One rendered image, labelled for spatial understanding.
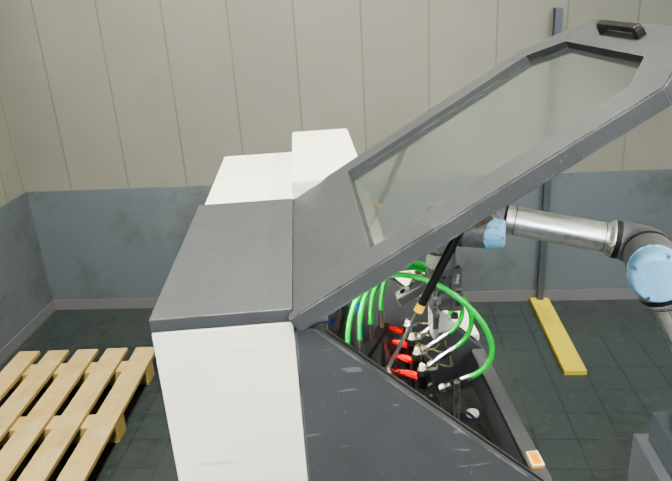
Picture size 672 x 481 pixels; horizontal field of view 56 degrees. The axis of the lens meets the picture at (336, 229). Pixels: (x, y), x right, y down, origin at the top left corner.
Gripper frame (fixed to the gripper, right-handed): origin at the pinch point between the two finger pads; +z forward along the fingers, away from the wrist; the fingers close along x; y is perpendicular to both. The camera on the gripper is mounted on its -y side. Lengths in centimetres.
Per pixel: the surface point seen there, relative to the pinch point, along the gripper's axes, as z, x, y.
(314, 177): -35, 38, -28
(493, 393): 25.2, 6.6, 19.4
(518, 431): 25.1, -10.7, 21.0
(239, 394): -11, -35, -47
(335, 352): -19.0, -35.1, -27.0
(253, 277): -30, -19, -43
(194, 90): -31, 261, -97
